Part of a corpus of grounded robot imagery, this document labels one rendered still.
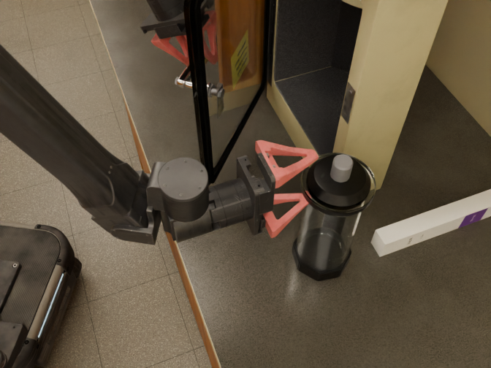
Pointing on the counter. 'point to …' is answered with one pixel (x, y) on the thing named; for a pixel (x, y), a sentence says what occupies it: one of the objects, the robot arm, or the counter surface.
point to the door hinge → (271, 40)
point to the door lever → (184, 79)
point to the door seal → (207, 90)
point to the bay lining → (314, 36)
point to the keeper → (348, 102)
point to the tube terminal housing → (377, 79)
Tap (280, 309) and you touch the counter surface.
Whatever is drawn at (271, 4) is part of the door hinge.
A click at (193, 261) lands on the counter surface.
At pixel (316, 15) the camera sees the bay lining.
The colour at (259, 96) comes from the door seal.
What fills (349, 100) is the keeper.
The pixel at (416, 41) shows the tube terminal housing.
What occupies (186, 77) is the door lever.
